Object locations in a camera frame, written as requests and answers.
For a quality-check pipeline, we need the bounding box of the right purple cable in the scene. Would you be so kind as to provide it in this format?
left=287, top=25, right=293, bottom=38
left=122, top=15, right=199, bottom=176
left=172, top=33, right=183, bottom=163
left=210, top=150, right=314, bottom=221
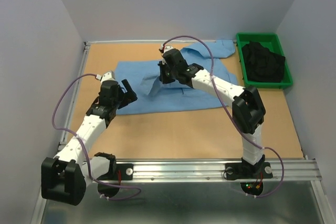
left=160, top=35, right=285, bottom=198

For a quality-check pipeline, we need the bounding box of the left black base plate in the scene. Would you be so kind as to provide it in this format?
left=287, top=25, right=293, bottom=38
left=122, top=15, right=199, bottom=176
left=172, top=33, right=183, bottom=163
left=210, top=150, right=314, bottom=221
left=91, top=163, right=134, bottom=181

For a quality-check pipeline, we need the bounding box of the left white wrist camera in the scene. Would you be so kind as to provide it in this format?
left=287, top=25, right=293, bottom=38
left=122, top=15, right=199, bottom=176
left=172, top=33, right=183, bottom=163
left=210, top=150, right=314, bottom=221
left=95, top=70, right=115, bottom=83

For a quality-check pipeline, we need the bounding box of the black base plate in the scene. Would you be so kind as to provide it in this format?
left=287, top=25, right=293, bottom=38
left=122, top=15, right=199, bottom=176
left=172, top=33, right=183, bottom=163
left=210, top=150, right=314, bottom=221
left=224, top=162, right=273, bottom=180
left=91, top=163, right=134, bottom=181

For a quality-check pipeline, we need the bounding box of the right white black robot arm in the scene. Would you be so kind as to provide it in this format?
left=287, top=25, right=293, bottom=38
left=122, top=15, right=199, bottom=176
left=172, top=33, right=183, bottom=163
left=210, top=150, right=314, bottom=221
left=158, top=46, right=266, bottom=177

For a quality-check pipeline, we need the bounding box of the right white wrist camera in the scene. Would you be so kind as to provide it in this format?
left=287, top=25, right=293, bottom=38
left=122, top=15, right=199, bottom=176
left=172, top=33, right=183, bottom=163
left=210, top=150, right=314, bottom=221
left=159, top=45, right=174, bottom=55

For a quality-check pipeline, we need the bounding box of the black crumpled shirt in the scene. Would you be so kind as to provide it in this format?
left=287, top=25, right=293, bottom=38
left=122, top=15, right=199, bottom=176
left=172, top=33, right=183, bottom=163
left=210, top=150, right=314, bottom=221
left=242, top=41, right=286, bottom=83

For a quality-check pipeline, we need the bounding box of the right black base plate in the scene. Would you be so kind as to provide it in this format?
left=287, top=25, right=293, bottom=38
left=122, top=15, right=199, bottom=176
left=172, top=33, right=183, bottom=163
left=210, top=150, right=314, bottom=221
left=224, top=162, right=273, bottom=180

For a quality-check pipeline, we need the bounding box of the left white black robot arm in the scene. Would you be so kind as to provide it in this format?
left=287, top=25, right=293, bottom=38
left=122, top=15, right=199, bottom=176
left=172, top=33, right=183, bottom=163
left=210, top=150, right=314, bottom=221
left=41, top=74, right=137, bottom=206

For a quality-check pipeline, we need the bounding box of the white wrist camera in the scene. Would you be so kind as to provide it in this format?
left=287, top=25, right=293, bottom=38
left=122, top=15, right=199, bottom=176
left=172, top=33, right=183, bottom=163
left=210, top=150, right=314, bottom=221
left=159, top=45, right=174, bottom=55
left=95, top=70, right=115, bottom=83

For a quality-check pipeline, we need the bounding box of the green plastic bin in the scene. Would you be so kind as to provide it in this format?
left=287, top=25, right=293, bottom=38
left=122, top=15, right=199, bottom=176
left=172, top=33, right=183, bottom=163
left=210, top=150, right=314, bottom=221
left=236, top=33, right=293, bottom=89

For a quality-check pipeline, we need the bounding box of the aluminium front rail frame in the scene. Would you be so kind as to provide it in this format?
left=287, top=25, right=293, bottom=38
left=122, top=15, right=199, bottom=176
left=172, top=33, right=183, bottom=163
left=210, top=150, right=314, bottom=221
left=41, top=158, right=322, bottom=183

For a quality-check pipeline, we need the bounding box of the light blue long sleeve shirt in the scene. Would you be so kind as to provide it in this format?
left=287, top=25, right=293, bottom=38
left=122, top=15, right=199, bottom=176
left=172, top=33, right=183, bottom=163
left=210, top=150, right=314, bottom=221
left=114, top=40, right=238, bottom=115

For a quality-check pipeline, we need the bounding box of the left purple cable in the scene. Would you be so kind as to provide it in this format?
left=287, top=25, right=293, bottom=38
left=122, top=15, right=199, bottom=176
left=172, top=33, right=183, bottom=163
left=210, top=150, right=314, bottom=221
left=51, top=73, right=142, bottom=200

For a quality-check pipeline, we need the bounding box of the purple cable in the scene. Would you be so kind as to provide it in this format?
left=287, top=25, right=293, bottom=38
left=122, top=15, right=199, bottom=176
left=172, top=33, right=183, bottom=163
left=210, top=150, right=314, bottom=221
left=160, top=35, right=285, bottom=198
left=51, top=73, right=142, bottom=200

